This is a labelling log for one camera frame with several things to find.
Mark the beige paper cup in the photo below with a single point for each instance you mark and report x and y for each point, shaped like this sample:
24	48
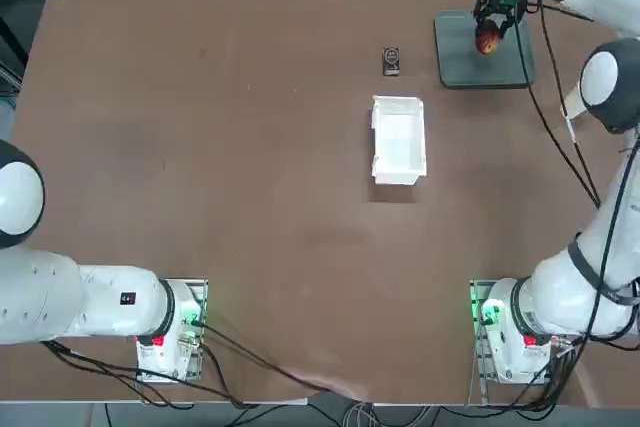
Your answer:
575	106

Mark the gray tray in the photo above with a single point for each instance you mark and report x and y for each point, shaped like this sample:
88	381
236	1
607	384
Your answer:
460	62

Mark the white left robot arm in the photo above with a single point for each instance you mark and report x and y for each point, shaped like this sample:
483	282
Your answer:
100	302

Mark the red apple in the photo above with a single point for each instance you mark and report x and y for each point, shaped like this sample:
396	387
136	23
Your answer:
487	44

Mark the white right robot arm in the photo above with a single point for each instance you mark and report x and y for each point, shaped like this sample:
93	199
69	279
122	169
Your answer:
550	292

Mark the white plastic box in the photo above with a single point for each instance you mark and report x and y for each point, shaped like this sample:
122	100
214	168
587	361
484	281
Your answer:
400	137

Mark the small black tin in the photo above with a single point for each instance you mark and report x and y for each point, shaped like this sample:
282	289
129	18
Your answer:
392	62

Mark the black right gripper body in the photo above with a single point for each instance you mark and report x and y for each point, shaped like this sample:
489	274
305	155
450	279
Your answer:
507	3

